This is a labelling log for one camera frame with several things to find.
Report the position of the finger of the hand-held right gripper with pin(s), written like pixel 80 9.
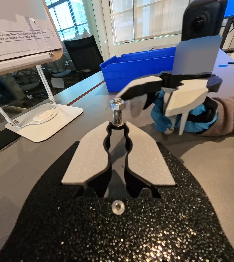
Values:
pixel 186 96
pixel 143 81

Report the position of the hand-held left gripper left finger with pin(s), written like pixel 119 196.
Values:
pixel 88 161

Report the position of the instruction sheet on wooden stand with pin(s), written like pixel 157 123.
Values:
pixel 53 122

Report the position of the paned window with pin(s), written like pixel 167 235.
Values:
pixel 67 18

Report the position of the blue round table sticker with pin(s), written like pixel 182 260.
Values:
pixel 223 66

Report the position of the blue plastic bin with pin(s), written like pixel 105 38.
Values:
pixel 139 69

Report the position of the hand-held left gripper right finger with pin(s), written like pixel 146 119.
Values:
pixel 149 163

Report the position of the black office chair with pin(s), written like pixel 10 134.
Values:
pixel 84 53

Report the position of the person's right hand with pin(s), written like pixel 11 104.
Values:
pixel 162 118

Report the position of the steel hex bolt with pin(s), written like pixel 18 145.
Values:
pixel 118 117

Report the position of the steel hex nut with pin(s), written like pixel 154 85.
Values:
pixel 118 106

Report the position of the printed instruction sheet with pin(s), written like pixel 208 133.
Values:
pixel 16 45

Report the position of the person's right forearm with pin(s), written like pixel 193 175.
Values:
pixel 231 114

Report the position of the white framed window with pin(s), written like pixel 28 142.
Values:
pixel 149 18

